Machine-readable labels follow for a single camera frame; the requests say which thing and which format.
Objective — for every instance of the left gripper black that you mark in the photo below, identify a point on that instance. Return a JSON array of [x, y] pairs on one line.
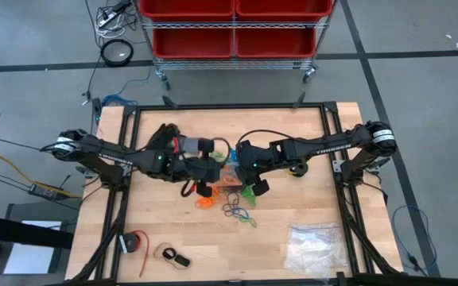
[[201, 170]]

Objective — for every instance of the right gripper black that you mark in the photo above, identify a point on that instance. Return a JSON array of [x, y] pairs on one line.
[[255, 159]]

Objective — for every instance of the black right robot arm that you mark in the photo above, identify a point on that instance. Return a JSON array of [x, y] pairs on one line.
[[332, 147]]

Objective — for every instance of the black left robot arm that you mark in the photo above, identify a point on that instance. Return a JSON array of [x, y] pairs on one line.
[[113, 157]]

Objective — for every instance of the dark rubber bands pile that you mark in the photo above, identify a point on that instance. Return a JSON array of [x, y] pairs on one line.
[[235, 191]]

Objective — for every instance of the loose dark rubber bands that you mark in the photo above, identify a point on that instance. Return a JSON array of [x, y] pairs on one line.
[[231, 204]]

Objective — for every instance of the single blue rubber band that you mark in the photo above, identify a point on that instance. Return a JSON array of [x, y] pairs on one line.
[[241, 212]]

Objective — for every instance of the stack of clear zip bags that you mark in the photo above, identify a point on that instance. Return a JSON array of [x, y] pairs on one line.
[[316, 248]]

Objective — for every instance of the black oblong fob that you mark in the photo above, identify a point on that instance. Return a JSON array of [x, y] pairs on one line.
[[182, 261]]

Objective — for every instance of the small black box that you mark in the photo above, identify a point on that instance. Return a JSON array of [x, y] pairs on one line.
[[97, 109]]

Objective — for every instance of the black round magnifier lamp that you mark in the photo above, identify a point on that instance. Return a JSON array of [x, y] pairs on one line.
[[117, 52]]

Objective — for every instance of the white power strip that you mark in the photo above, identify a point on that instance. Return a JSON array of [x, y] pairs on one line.
[[107, 19]]

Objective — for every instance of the grey cart with white sheet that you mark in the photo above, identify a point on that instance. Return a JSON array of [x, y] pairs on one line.
[[32, 254]]

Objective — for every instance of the black beam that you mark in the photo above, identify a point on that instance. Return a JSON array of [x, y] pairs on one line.
[[14, 232]]

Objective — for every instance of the black aluminium table frame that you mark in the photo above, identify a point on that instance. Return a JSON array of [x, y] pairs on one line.
[[233, 106]]

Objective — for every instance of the black fin-shaped bracket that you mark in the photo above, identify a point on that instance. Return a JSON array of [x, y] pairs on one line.
[[169, 101], [300, 100]]

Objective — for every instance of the silver metal mounting bracket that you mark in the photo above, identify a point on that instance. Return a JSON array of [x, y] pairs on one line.
[[127, 170], [337, 166], [84, 171]]

